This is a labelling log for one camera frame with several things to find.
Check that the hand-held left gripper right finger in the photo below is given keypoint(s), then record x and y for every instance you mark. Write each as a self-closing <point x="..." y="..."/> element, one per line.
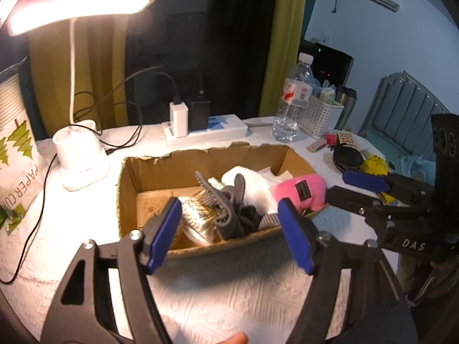
<point x="296" y="236"/>

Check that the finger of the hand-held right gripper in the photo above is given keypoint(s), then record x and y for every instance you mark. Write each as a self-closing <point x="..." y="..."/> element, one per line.
<point x="351" y="200"/>
<point x="365" y="182"/>

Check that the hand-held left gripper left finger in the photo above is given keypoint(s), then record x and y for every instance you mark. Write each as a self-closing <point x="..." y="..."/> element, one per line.
<point x="165" y="236"/>

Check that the cotton swab packet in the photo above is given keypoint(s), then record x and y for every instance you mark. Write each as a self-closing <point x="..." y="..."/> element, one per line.
<point x="199" y="222"/>

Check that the pink plush toy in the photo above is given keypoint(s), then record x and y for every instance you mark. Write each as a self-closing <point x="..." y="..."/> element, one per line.
<point x="301" y="190"/>

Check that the grey plush toy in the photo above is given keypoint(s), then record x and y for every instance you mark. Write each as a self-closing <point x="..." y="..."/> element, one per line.
<point x="236" y="218"/>

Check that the white towel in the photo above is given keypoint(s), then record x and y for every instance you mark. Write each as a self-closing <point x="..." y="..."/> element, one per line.
<point x="258" y="186"/>

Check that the brown cardboard box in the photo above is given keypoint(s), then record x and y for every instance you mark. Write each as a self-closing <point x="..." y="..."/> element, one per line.
<point x="143" y="172"/>

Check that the person's left hand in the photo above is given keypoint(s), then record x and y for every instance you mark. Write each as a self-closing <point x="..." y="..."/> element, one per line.
<point x="233" y="339"/>

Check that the yellow crumpled object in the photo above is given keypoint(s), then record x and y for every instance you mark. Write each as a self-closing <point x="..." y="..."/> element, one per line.
<point x="374" y="165"/>

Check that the black round case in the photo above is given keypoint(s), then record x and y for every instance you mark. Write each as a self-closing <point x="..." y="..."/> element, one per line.
<point x="347" y="157"/>

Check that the dotted sticker card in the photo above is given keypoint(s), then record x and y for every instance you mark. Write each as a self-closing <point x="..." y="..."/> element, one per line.
<point x="346" y="138"/>

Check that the light blue plastic bag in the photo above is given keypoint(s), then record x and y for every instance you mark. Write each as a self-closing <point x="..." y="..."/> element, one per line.
<point x="417" y="166"/>

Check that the small red object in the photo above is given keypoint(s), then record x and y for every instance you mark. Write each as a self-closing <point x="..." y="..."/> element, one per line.
<point x="330" y="139"/>

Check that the small grey-brown object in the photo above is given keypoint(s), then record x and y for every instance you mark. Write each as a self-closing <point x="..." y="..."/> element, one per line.
<point x="316" y="146"/>

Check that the grey padded headboard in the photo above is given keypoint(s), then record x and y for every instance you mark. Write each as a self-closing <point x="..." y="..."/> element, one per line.
<point x="405" y="114"/>

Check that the steel thermos cup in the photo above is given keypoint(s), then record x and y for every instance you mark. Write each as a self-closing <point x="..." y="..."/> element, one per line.
<point x="347" y="105"/>

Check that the white woven basket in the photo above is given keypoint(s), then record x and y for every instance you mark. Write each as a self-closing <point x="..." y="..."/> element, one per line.
<point x="321" y="116"/>

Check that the white textured tablecloth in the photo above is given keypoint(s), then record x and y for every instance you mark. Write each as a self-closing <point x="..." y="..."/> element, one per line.
<point x="222" y="294"/>

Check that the small packet in basket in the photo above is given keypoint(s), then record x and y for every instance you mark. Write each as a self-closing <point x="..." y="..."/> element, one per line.
<point x="327" y="94"/>

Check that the clear water bottle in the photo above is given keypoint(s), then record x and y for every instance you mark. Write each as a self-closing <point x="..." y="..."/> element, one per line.
<point x="292" y="107"/>

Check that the white desk lamp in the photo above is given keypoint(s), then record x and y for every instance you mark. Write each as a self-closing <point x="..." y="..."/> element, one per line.
<point x="82" y="165"/>

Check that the white power strip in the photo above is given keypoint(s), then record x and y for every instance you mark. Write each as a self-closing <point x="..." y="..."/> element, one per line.
<point x="218" y="130"/>

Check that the white charger plug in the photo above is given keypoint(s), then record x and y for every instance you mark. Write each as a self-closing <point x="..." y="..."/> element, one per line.
<point x="178" y="118"/>

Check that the black appliance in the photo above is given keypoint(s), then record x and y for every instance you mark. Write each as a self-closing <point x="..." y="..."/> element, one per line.
<point x="330" y="61"/>

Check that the black charger plug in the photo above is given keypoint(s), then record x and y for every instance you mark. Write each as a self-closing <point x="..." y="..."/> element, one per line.
<point x="199" y="113"/>

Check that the white pack of paper cups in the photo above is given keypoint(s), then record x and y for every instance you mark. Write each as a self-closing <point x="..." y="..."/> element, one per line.
<point x="18" y="143"/>

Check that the yellow curtain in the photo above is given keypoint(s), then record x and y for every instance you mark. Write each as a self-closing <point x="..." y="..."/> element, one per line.
<point x="89" y="79"/>
<point x="283" y="25"/>

